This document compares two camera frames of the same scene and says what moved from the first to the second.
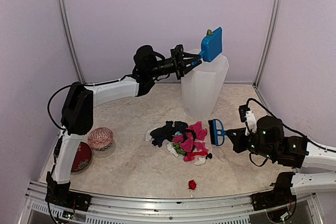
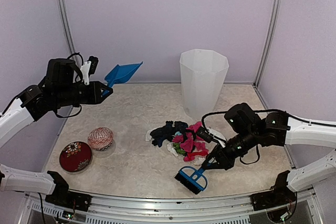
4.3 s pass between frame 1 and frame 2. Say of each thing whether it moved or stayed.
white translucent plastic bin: stayed
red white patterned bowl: stayed
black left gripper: moved
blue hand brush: moved
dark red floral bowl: stayed
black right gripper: moved
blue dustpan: moved
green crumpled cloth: stayed
